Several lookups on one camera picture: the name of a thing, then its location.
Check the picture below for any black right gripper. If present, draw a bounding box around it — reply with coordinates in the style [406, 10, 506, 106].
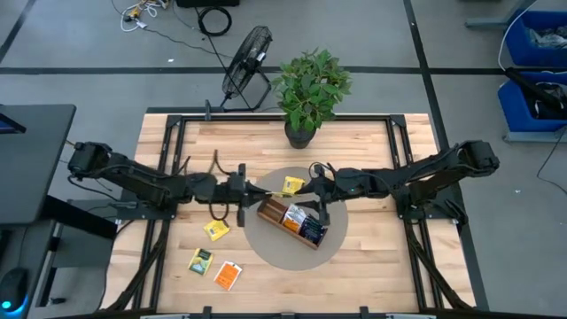
[295, 164, 358, 227]

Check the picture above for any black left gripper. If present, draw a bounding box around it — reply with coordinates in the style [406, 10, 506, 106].
[216, 163, 273, 228]

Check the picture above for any white and orange tea packet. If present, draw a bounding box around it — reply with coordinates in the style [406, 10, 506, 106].
[285, 203, 308, 225]

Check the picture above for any green and yellow tea packet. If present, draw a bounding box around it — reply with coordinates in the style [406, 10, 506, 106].
[187, 247, 214, 276]

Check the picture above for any wooden tea organizer box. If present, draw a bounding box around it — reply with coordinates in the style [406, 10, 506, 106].
[256, 196, 330, 251]

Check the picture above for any round grey mat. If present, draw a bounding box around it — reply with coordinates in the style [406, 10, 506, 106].
[244, 166, 350, 272]

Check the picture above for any green potted plant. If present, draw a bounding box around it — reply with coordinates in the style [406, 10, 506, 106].
[270, 47, 354, 150]

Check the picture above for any black floor fan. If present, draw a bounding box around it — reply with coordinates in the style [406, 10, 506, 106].
[220, 25, 274, 113]

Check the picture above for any black equipment case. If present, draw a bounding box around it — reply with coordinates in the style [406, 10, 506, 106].
[175, 0, 241, 8]

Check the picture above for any blue storage bin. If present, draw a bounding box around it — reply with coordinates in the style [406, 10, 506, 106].
[504, 9, 567, 67]
[496, 70, 567, 134]

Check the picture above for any black desk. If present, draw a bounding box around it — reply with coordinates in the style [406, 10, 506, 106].
[0, 104, 77, 227]

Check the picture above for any dark grey desk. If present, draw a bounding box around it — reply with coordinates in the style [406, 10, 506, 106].
[0, 221, 58, 319]

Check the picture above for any laptop screen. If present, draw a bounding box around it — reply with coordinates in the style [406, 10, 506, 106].
[0, 113, 27, 136]

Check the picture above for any black computer mouse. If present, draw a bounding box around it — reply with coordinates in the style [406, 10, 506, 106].
[0, 267, 30, 314]

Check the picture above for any clear plastic bag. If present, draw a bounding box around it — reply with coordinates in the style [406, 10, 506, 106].
[529, 26, 567, 50]

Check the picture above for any coiled black cable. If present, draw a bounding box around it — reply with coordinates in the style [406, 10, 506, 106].
[197, 5, 233, 37]

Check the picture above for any white cable bundle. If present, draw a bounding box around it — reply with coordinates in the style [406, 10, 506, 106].
[119, 0, 170, 33]

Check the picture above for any black strap bag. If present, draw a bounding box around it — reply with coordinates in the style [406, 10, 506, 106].
[503, 66, 567, 120]

